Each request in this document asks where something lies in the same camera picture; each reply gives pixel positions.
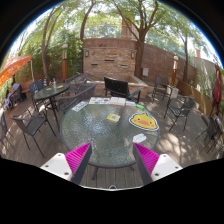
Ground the wooden lamp post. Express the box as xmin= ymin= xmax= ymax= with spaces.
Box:
xmin=171 ymin=55 xmax=179 ymax=86
xmin=62 ymin=43 xmax=68 ymax=81

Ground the colourful flat booklet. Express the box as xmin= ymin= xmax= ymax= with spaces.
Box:
xmin=89 ymin=97 xmax=110 ymax=104

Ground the wooden lamp post left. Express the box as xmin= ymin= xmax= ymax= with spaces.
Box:
xmin=62 ymin=43 xmax=68 ymax=81

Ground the black mesh chair behind table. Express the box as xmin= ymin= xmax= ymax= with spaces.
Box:
xmin=57 ymin=84 xmax=96 ymax=112

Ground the green marker pen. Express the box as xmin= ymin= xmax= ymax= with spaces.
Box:
xmin=136 ymin=104 xmax=145 ymax=110

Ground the black chair far right edge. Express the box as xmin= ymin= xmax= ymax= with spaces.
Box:
xmin=204 ymin=115 xmax=224 ymax=149

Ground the round glass patio table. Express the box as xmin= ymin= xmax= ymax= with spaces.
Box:
xmin=60 ymin=104 xmax=160 ymax=179

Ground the black chair far right back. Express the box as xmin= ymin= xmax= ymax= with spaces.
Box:
xmin=152 ymin=76 xmax=169 ymax=97

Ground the black metal chair right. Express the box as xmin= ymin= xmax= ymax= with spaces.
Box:
xmin=163 ymin=95 xmax=197 ymax=132

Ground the wooden lamp post right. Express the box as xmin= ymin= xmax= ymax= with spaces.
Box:
xmin=171 ymin=55 xmax=179 ymax=86

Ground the stone brick fountain wall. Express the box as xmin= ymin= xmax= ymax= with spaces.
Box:
xmin=82 ymin=38 xmax=137 ymax=82

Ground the folded red umbrella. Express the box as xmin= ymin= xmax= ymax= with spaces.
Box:
xmin=211 ymin=65 xmax=222 ymax=113

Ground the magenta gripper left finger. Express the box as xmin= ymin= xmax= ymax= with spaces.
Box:
xmin=65 ymin=143 xmax=92 ymax=185

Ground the yellow square card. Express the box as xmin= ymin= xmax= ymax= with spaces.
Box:
xmin=107 ymin=113 xmax=120 ymax=122

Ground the white patterned card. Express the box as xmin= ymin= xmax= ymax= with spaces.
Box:
xmin=72 ymin=101 xmax=88 ymax=112

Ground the black mesh chair left front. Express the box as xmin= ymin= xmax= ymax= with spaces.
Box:
xmin=11 ymin=109 xmax=51 ymax=155

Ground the white book stack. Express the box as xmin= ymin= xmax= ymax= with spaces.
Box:
xmin=110 ymin=97 xmax=126 ymax=106

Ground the black bench chair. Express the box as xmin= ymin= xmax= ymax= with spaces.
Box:
xmin=104 ymin=77 xmax=141 ymax=103

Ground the yellow duck mouse pad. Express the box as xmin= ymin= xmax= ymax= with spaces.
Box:
xmin=129 ymin=113 xmax=159 ymax=131

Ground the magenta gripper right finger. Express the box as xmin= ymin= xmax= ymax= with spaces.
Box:
xmin=133 ymin=143 xmax=160 ymax=185

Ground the orange patio umbrella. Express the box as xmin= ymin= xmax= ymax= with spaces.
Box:
xmin=0 ymin=55 xmax=32 ymax=87

